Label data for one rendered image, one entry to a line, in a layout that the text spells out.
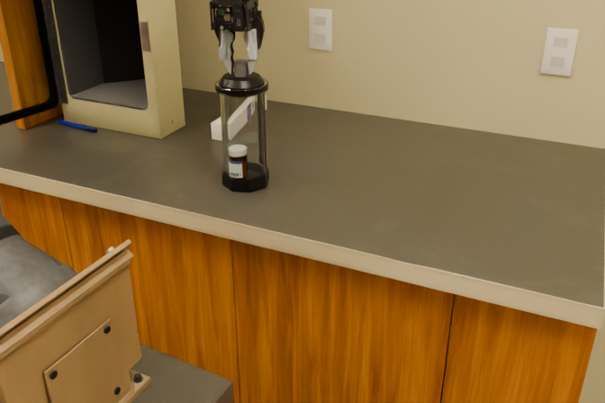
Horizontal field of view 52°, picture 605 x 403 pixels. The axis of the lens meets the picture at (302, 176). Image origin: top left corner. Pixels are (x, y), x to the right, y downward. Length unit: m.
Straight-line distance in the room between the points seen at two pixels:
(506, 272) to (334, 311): 0.35
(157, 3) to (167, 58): 0.14
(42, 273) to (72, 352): 0.09
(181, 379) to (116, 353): 0.11
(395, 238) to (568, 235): 0.32
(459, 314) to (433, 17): 0.83
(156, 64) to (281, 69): 0.45
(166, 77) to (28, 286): 0.99
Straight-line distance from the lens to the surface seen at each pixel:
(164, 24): 1.59
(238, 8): 1.17
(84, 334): 0.74
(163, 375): 0.88
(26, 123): 1.80
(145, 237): 1.40
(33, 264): 0.73
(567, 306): 1.08
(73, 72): 1.78
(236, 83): 1.23
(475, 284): 1.08
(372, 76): 1.77
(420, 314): 1.18
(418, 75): 1.73
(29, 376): 0.70
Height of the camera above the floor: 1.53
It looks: 25 degrees down
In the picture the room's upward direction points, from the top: straight up
